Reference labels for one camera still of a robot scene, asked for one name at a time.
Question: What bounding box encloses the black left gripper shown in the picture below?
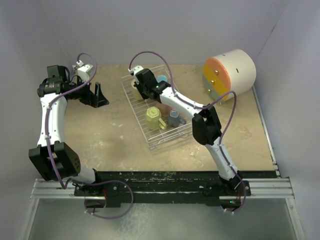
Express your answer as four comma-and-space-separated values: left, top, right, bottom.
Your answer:
67, 76, 108, 109

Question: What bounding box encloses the light blue mug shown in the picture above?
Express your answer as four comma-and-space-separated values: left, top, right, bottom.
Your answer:
156, 75, 168, 83

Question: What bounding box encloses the yellow-green faceted mug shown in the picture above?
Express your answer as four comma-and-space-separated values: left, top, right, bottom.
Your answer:
145, 106, 167, 130

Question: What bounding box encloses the pink faceted mug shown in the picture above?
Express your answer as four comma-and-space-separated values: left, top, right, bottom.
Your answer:
159, 104, 172, 115

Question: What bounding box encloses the pale yellow round mug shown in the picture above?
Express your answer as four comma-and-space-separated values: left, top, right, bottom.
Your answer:
131, 79, 143, 101

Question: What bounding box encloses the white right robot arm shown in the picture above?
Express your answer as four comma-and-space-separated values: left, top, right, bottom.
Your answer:
129, 65, 242, 196

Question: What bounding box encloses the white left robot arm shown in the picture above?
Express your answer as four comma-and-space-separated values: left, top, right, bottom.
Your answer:
28, 60, 109, 196

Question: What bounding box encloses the grey-blue small mug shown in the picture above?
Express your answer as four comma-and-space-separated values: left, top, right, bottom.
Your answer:
168, 109, 187, 128

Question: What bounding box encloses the round cream drawer cabinet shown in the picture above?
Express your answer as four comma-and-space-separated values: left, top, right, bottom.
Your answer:
202, 49, 257, 100

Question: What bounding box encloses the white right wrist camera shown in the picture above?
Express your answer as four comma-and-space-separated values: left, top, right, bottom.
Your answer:
128, 65, 144, 76

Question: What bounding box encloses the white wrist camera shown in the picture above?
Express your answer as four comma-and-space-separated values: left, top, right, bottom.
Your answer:
128, 65, 144, 76
72, 64, 95, 82

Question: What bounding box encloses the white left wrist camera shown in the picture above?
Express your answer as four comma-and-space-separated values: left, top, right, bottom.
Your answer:
72, 64, 95, 82

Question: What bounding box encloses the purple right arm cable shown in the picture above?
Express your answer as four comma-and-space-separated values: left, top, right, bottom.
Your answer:
129, 51, 248, 215

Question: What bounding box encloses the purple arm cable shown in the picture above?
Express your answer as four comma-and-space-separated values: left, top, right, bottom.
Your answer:
46, 52, 135, 220
129, 51, 248, 215

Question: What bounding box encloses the white wire dish rack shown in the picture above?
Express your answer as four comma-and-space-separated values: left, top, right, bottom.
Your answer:
121, 74, 192, 150

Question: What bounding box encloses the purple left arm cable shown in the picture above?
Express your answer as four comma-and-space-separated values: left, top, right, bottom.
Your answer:
46, 52, 135, 220

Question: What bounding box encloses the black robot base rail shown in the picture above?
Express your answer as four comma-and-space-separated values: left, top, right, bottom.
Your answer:
74, 171, 251, 209

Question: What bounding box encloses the aluminium frame rail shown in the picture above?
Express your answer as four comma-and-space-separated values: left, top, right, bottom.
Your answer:
20, 178, 306, 240

